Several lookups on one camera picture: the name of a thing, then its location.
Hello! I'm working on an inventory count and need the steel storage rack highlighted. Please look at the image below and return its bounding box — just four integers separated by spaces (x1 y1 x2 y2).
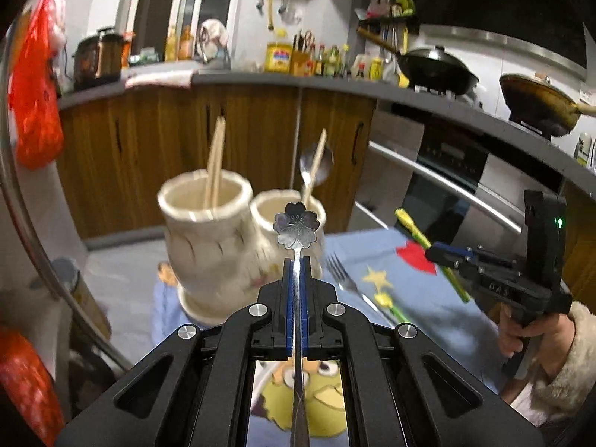
0 9 136 373

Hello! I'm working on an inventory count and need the person's right forearm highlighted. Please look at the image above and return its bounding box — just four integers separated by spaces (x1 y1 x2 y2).
500 300 596 428

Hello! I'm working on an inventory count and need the window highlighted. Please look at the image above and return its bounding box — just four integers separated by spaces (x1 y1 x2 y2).
133 0 243 57

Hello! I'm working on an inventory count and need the large metal spoon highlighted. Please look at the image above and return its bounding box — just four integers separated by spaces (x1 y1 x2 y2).
298 142 335 196

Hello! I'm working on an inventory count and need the red net bag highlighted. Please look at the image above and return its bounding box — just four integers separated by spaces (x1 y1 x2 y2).
0 326 66 447

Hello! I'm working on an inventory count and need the orange dish soap bottle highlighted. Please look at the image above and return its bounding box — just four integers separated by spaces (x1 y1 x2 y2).
179 25 195 60

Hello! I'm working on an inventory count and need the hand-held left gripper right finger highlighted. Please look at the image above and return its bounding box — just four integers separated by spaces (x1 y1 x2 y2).
301 258 545 447

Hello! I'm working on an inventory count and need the red plastic bag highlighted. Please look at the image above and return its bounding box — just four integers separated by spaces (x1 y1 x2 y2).
8 0 65 171

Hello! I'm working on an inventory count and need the person's right hand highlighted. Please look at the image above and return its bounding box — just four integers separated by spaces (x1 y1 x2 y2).
496 305 577 375

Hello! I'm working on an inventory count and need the yellow cooking oil bottle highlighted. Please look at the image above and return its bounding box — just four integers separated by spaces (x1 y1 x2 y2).
264 28 293 73

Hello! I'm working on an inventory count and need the yellow dish soap bottle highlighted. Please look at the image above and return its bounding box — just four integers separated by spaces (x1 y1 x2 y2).
165 25 180 61

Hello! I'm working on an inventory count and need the yellow slotted utensil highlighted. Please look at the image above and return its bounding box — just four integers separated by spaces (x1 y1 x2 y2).
395 208 472 303

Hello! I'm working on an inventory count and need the green handled yellow head utensil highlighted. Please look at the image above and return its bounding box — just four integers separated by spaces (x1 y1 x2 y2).
375 291 413 326

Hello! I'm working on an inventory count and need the wooden kitchen cabinet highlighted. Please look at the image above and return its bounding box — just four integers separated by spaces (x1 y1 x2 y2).
56 84 378 240

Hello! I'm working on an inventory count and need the dark rice cooker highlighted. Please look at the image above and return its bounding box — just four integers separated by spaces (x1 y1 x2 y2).
72 27 126 91

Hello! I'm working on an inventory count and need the white towel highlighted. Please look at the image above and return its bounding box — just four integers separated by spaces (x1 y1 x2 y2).
125 70 196 89

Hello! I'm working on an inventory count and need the silver fork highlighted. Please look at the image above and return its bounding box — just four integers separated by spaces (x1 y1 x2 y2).
325 252 396 327

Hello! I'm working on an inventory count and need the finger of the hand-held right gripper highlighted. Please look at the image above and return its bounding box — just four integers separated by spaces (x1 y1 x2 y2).
435 241 519 265
425 244 478 272

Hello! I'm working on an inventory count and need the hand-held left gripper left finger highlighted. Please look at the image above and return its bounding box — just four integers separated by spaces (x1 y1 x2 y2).
56 258 295 447

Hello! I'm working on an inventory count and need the white bottle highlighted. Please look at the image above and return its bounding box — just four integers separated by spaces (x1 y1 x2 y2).
575 133 593 166

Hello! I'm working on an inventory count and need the black wok with wooden handle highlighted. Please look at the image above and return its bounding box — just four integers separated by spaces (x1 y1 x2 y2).
356 25 480 96

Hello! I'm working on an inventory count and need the floral ceramic double utensil holder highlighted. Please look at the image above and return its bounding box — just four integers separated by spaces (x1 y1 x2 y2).
157 170 327 327

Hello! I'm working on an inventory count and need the wooden chopstick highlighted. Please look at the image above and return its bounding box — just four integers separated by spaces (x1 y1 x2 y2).
212 116 227 208
204 118 222 208
302 128 327 203

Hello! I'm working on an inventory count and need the faucet with white cloth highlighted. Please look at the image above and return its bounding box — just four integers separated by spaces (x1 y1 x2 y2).
196 19 231 68

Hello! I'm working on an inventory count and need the knife block with knives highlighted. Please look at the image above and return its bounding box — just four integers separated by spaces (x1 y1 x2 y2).
291 30 316 76

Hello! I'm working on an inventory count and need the brown lidded pan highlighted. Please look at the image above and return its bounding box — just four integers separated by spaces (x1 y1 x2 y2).
499 72 596 138

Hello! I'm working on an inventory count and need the wall spice rack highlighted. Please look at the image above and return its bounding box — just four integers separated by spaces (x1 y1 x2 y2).
356 0 420 52

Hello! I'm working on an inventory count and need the stainless steel built-in oven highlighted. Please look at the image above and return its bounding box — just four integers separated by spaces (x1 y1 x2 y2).
349 112 596 299

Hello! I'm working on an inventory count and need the silver flower spoon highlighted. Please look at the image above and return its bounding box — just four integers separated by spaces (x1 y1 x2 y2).
273 202 326 447

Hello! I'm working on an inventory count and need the blue cartoon printed cloth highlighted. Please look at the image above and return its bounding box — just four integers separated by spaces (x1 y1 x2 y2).
151 228 513 439

